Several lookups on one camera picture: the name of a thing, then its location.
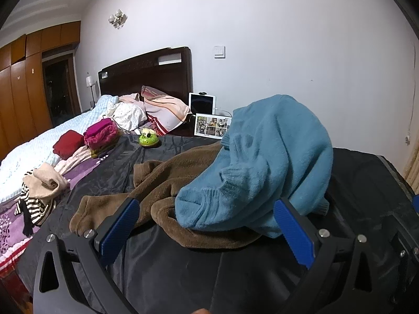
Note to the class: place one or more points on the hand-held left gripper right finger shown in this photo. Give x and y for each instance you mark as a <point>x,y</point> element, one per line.
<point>294,235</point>

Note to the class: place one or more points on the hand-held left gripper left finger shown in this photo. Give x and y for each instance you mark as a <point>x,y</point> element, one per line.
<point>119,232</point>

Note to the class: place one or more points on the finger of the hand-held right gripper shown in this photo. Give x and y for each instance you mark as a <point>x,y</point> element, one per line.
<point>416,203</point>

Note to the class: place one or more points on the brown fleece garment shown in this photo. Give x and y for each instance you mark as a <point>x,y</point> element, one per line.
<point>170,176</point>

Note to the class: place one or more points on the blue knit sweater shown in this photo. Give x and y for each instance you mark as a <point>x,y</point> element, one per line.
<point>262,157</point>

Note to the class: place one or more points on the beige curtain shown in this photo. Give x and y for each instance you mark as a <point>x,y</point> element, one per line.
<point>413,166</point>

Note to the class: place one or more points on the black table cloth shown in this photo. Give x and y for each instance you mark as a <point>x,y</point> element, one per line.
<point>183,278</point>

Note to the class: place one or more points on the pale pink garment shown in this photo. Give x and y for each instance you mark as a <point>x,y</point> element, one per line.
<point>75,162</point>

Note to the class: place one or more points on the beige garment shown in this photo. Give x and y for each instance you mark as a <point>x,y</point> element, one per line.
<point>45,178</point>

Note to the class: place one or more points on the black white striped garment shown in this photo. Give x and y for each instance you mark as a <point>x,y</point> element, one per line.
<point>31,207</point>

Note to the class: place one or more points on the green toy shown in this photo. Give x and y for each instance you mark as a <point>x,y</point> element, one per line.
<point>149,140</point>

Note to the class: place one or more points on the magenta knit garment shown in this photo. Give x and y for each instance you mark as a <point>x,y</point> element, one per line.
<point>100,134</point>

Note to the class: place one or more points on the red folded garment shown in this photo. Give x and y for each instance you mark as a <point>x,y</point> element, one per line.
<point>68,142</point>

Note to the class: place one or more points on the purple floral bedsheet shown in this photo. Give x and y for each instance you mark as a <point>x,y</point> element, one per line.
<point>9,229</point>

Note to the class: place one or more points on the white dotted garment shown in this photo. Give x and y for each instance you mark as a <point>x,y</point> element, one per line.
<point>129,116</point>

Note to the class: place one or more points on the light blue quilt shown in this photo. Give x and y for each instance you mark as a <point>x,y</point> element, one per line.
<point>29,150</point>

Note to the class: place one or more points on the striped pink pillow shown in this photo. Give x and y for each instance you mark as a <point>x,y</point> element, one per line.
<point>163,111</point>

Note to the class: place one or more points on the white tablet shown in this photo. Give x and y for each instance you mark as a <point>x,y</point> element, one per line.
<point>203,103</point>

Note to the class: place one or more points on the bedside lamp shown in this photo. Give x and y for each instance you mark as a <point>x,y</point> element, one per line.
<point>89,81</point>

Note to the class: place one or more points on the dark wooden headboard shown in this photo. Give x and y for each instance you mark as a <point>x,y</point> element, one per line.
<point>144,75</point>

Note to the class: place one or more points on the wooden wardrobe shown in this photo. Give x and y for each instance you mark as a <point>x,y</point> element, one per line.
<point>19,88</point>

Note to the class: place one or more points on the photo collage frame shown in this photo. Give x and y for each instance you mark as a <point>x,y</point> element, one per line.
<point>209,126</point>

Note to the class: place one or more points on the white light switch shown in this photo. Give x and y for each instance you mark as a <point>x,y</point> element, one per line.
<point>219,51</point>

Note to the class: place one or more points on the wall lamp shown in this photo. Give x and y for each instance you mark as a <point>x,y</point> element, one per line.
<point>117,18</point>

